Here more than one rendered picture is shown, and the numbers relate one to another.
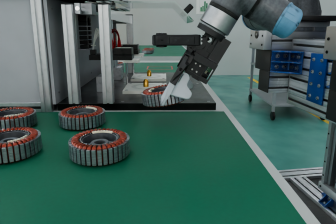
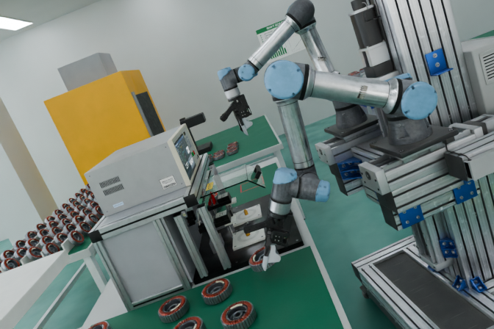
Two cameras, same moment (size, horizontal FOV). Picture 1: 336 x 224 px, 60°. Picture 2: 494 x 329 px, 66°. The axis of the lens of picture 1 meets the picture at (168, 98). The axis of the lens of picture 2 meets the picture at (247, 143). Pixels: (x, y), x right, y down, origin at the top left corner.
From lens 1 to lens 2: 0.78 m
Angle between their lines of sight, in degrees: 4
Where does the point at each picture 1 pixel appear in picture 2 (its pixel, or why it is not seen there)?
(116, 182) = not seen: outside the picture
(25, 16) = (153, 233)
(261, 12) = (303, 196)
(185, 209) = not seen: outside the picture
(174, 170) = (283, 319)
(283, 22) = (319, 197)
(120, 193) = not seen: outside the picture
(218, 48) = (287, 222)
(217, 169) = (306, 311)
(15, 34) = (151, 247)
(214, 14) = (275, 206)
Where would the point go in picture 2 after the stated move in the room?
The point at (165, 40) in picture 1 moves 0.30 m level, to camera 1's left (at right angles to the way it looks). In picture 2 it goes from (251, 228) to (173, 257)
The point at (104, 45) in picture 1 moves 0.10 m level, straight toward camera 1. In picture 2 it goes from (211, 231) to (214, 241)
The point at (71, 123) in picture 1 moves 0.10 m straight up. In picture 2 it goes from (213, 300) to (202, 277)
